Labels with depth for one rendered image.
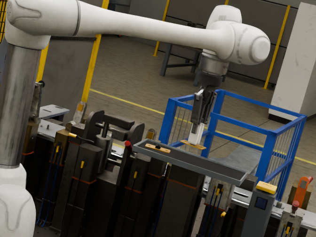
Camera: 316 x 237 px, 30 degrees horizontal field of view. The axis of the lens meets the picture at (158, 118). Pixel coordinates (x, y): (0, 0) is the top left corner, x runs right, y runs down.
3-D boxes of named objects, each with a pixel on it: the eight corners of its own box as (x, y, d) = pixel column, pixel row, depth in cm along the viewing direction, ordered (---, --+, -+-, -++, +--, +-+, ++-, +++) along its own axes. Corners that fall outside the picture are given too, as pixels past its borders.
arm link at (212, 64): (234, 59, 186) (230, 76, 188) (209, 51, 190) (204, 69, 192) (223, 58, 179) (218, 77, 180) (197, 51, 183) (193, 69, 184)
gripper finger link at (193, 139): (201, 124, 188) (201, 124, 187) (196, 145, 189) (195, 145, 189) (193, 121, 189) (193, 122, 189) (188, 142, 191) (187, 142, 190)
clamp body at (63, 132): (59, 222, 233) (79, 133, 226) (45, 230, 223) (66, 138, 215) (44, 216, 235) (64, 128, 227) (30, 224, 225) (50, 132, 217)
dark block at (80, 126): (68, 228, 229) (91, 126, 220) (60, 233, 222) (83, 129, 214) (57, 224, 230) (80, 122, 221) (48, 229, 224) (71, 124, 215)
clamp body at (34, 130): (24, 205, 240) (41, 123, 233) (11, 212, 231) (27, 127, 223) (10, 200, 242) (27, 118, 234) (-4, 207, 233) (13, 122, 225)
